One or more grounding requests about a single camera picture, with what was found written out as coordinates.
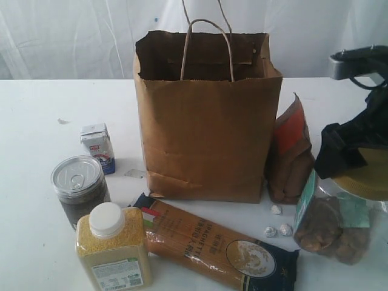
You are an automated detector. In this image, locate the millet bottle with white cap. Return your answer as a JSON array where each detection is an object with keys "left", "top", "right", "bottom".
[{"left": 76, "top": 202, "right": 152, "bottom": 290}]

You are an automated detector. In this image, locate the clear plastic scrap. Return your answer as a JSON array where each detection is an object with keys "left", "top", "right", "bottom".
[{"left": 124, "top": 169, "right": 146, "bottom": 179}]

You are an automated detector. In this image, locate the small brown coffee pouch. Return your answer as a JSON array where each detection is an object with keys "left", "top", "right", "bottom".
[{"left": 264, "top": 95, "right": 315, "bottom": 204}]

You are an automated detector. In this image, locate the clear jar with gold lid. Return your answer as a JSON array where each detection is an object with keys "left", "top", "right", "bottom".
[{"left": 293, "top": 148, "right": 387, "bottom": 265}]

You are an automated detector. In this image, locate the small milk carton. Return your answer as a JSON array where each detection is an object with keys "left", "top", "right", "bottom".
[{"left": 80, "top": 123, "right": 116, "bottom": 175}]

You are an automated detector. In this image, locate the large brown paper bag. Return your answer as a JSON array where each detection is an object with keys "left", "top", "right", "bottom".
[{"left": 133, "top": 21, "right": 283, "bottom": 203}]

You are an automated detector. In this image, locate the crumpled foil ball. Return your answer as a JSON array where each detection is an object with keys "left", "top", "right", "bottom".
[
  {"left": 270, "top": 204, "right": 283, "bottom": 215},
  {"left": 279, "top": 224, "right": 293, "bottom": 236},
  {"left": 264, "top": 226, "right": 277, "bottom": 238}
]

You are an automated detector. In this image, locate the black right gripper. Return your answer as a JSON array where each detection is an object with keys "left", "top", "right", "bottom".
[{"left": 314, "top": 87, "right": 387, "bottom": 179}]

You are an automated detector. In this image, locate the dark can with pull-tab lid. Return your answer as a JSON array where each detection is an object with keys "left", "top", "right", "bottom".
[{"left": 51, "top": 155, "right": 111, "bottom": 229}]

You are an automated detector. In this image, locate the spaghetti packet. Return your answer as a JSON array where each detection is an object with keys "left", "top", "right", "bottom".
[{"left": 134, "top": 194, "right": 299, "bottom": 290}]

